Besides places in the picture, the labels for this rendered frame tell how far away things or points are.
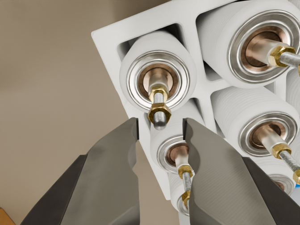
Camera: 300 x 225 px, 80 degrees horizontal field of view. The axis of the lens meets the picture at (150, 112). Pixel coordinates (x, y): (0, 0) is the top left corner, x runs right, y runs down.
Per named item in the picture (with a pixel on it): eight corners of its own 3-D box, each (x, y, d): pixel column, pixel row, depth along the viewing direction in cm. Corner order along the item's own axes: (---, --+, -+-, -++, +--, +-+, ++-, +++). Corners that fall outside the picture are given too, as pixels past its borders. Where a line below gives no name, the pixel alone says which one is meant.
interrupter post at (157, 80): (170, 74, 21) (172, 84, 18) (165, 93, 22) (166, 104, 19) (150, 70, 21) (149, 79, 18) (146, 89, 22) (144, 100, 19)
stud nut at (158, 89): (162, 104, 19) (162, 108, 18) (147, 99, 19) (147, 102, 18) (169, 88, 18) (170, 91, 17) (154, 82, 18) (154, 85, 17)
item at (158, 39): (185, 33, 35) (210, 49, 20) (172, 79, 40) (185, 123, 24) (137, 22, 35) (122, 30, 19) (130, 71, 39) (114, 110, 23)
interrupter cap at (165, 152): (147, 143, 26) (147, 146, 26) (197, 125, 25) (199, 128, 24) (168, 177, 30) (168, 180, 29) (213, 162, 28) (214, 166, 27)
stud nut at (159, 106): (164, 123, 16) (164, 129, 15) (145, 118, 15) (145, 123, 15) (173, 105, 15) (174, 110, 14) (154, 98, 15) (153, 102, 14)
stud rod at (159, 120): (160, 93, 20) (163, 132, 14) (152, 90, 20) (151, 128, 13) (164, 85, 20) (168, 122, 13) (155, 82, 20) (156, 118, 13)
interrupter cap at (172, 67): (198, 56, 20) (199, 58, 20) (179, 114, 24) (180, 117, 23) (131, 42, 20) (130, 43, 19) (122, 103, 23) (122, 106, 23)
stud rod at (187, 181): (178, 160, 25) (187, 211, 19) (185, 158, 25) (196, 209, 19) (181, 164, 26) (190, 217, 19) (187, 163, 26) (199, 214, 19)
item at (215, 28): (185, 56, 38) (208, 88, 22) (193, 2, 33) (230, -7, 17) (231, 60, 38) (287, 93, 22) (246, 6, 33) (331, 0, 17)
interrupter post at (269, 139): (252, 138, 25) (264, 154, 23) (262, 124, 24) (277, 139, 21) (267, 142, 26) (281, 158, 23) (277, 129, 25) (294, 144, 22)
